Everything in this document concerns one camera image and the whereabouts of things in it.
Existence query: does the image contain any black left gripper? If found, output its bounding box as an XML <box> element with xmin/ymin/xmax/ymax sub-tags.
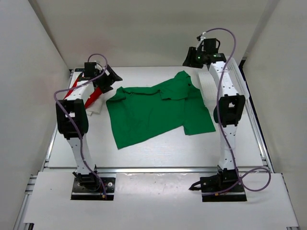
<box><xmin>95</xmin><ymin>64</ymin><xmax>122</xmax><ymax>93</ymax></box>

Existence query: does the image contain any red t shirt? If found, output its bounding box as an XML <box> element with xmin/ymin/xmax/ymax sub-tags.
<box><xmin>64</xmin><ymin>82</ymin><xmax>102</xmax><ymax>109</ymax></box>

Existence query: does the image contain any white t shirt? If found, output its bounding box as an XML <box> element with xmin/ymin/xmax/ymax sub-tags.
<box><xmin>68</xmin><ymin>71</ymin><xmax>104</xmax><ymax>116</ymax></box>

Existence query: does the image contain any green t shirt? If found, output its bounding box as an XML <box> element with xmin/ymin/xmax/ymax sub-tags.
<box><xmin>106</xmin><ymin>71</ymin><xmax>216</xmax><ymax>149</ymax></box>

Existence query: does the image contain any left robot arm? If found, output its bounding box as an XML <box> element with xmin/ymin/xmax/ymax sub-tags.
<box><xmin>56</xmin><ymin>61</ymin><xmax>122</xmax><ymax>192</ymax></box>

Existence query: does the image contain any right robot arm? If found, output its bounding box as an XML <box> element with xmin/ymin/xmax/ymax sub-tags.
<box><xmin>183</xmin><ymin>35</ymin><xmax>246</xmax><ymax>192</ymax></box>

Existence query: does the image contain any white plastic basket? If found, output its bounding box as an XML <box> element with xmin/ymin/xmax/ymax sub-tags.
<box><xmin>197</xmin><ymin>58</ymin><xmax>249</xmax><ymax>103</ymax></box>

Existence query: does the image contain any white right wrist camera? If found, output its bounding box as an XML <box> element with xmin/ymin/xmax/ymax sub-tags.
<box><xmin>196</xmin><ymin>32</ymin><xmax>207</xmax><ymax>50</ymax></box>

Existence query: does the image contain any aluminium frame rail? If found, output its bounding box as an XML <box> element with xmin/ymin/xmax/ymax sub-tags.
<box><xmin>94</xmin><ymin>166</ymin><xmax>274</xmax><ymax>175</ymax></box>

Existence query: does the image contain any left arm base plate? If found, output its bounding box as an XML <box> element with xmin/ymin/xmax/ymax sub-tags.
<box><xmin>71</xmin><ymin>176</ymin><xmax>116</xmax><ymax>201</ymax></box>

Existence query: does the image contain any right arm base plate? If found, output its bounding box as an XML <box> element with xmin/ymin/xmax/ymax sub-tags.
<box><xmin>189</xmin><ymin>175</ymin><xmax>247</xmax><ymax>202</ymax></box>

